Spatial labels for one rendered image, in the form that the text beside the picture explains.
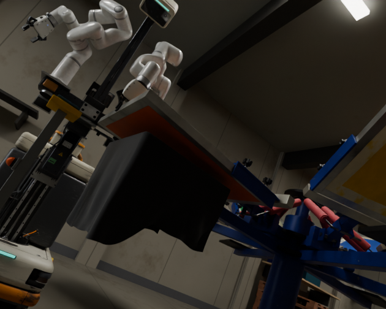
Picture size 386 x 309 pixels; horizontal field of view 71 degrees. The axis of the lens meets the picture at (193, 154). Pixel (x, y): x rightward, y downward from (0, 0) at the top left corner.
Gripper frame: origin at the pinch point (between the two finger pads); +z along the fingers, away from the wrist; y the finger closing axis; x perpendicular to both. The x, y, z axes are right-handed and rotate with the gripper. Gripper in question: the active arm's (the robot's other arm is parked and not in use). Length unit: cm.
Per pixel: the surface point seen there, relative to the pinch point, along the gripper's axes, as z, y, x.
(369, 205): -17, -104, 58
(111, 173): 27.3, -9.1, 8.8
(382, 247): -18, -161, 44
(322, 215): -13, -115, 31
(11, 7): -144, 146, -318
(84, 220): 47.3, -11.6, 4.0
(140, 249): 47, -194, -286
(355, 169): -22, -83, 59
